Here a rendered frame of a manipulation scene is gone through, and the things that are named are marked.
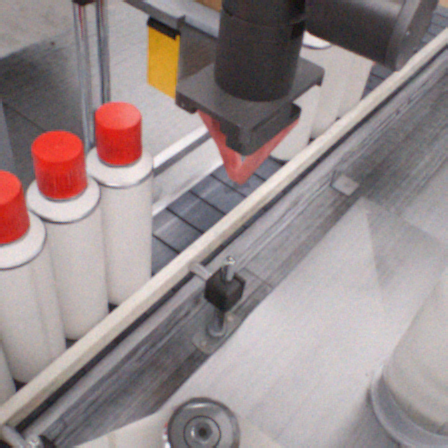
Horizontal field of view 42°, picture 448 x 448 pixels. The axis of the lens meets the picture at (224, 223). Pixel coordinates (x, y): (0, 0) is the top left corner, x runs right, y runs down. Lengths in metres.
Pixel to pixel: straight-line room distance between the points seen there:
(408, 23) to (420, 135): 0.60
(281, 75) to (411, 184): 0.46
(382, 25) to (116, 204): 0.23
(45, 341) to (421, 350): 0.28
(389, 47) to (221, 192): 0.37
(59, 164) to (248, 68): 0.14
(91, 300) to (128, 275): 0.04
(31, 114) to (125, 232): 0.41
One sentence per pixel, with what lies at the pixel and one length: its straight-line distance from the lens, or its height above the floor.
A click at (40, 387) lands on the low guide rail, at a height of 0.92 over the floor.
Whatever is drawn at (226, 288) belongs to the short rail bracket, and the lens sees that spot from 0.52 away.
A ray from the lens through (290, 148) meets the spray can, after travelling 0.70.
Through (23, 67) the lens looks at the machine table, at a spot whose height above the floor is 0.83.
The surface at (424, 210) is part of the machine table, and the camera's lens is 0.79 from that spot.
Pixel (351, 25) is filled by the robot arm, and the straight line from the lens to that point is 0.34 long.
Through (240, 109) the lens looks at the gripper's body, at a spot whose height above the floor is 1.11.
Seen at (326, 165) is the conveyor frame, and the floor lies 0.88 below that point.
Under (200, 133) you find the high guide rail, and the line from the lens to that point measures 0.61.
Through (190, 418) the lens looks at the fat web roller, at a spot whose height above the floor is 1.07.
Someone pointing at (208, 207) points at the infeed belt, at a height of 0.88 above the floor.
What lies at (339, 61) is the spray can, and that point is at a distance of 0.69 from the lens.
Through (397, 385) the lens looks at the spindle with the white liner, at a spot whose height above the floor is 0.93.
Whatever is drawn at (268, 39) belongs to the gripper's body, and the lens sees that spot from 0.38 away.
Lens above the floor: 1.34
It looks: 47 degrees down
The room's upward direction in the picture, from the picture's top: 9 degrees clockwise
